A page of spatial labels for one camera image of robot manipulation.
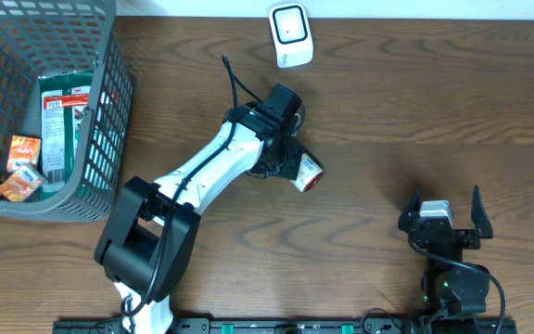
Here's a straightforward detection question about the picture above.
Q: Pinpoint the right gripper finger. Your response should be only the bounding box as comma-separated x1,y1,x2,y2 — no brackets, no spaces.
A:
398,193,421,232
471,185,492,231

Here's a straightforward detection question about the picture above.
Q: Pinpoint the green lid jar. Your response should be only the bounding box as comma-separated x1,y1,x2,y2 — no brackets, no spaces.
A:
291,153,324,193

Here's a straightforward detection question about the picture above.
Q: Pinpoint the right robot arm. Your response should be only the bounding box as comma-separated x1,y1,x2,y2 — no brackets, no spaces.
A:
398,186,493,333

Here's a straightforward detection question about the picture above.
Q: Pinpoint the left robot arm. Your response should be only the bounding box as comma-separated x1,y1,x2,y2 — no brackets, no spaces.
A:
95,101,306,333

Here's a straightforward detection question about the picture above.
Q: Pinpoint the white barcode scanner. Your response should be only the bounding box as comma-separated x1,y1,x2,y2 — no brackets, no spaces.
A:
268,3,314,69

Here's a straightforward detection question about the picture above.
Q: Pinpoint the green sponge pack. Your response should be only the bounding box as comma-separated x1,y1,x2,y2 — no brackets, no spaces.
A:
39,71,94,200

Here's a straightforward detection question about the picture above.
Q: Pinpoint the orange juice carton upper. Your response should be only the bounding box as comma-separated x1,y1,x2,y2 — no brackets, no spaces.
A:
6,135,42,173

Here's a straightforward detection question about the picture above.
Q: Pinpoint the orange juice carton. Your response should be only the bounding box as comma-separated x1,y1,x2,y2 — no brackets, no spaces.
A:
0,164,44,202
6,135,42,173

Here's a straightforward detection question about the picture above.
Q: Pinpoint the orange juice carton lower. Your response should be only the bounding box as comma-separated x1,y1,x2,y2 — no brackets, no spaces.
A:
0,164,44,202

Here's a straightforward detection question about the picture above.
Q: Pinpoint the grey plastic mesh basket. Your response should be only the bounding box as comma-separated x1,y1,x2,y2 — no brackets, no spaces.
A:
0,0,134,223

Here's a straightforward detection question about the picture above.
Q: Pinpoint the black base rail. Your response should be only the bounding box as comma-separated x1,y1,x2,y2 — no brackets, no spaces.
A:
52,317,518,334

